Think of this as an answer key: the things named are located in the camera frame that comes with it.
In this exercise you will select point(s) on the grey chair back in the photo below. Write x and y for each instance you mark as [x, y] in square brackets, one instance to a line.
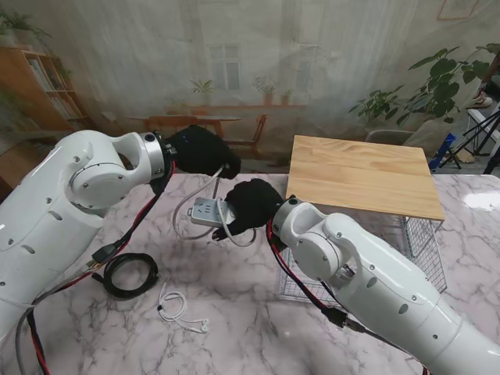
[386, 136]

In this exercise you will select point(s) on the black tripod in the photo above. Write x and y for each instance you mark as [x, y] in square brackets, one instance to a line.
[483, 126]

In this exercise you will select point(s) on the white red sneaker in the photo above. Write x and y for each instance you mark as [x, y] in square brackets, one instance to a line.
[482, 101]

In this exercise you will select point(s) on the printed room scene backdrop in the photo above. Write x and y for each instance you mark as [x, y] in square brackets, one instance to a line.
[117, 58]

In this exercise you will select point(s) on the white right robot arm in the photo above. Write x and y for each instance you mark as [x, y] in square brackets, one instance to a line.
[371, 281]

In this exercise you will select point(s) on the person's lower leg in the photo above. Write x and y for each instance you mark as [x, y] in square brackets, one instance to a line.
[492, 74]

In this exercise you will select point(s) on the white bench edge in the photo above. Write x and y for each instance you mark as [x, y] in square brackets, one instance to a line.
[478, 114]

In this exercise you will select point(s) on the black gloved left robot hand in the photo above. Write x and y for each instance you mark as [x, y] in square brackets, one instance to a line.
[199, 152]

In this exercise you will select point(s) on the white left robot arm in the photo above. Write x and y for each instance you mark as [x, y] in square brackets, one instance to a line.
[39, 218]

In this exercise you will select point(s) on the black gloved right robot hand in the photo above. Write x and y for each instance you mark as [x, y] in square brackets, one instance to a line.
[254, 207]

